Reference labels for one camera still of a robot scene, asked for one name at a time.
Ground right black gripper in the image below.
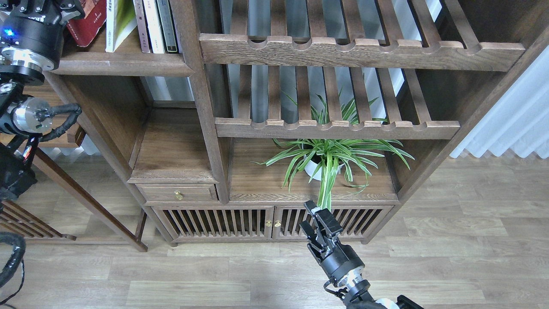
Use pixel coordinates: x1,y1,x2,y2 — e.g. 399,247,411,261
300,201,365,287

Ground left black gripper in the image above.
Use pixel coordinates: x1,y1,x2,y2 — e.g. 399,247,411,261
0,0,85,72

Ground red book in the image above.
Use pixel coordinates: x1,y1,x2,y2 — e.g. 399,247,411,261
67,0,107,47

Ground yellow green book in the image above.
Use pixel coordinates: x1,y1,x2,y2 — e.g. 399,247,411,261
105,0,137,53

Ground maroon book white characters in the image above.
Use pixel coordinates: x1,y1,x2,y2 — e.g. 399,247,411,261
133,0,151,53

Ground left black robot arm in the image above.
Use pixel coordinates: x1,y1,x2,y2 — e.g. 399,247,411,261
0,0,85,201

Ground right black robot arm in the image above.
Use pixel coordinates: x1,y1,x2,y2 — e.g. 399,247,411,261
300,201,421,309

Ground white plant pot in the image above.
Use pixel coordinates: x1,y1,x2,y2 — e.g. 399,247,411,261
305,155,344,181

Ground green spider plant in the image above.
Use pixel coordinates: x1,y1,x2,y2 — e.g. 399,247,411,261
254,88,415,211

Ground white upright book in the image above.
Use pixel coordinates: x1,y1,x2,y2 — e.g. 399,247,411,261
143,0,166,54

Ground dark green upright book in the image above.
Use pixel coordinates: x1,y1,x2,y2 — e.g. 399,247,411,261
156,0,179,54

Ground dark wooden bookshelf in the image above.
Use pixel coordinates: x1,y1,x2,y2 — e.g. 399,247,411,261
46,0,548,244

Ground slatted wooden bench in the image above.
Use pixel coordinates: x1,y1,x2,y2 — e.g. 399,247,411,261
0,201,77,241

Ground white curtain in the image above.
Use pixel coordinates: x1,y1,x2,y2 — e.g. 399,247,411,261
450,47,549,159

